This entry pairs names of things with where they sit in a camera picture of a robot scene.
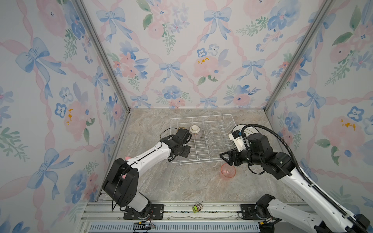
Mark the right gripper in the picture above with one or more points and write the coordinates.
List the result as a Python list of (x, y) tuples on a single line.
[(234, 153)]

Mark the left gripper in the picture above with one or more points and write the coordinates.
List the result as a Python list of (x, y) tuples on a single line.
[(186, 152)]

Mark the white plate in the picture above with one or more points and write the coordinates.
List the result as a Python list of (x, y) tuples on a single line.
[(248, 131)]

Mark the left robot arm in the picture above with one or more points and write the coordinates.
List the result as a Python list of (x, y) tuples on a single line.
[(121, 182)]

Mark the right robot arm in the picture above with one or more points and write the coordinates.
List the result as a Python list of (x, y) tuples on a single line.
[(328, 216)]

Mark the striped ceramic bowl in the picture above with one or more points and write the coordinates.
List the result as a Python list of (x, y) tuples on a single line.
[(196, 132)]

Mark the green yellow toy car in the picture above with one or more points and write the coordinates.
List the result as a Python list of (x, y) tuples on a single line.
[(197, 207)]

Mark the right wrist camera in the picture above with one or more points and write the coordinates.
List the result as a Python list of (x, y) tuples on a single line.
[(239, 140)]

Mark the white wire dish rack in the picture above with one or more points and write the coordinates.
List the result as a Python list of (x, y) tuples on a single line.
[(213, 139)]

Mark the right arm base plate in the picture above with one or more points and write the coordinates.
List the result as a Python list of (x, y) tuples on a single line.
[(249, 212)]

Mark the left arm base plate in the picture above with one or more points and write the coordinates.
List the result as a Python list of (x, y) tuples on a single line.
[(151, 211)]

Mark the aluminium front rail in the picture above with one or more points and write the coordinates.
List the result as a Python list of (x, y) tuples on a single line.
[(215, 217)]

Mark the left aluminium corner post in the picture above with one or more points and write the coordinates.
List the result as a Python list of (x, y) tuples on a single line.
[(86, 20)]

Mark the aluminium corner post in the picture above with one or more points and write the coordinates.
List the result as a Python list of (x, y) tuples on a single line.
[(86, 20), (311, 32)]

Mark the right aluminium corner post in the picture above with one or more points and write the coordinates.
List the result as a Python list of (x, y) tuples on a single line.
[(311, 32)]

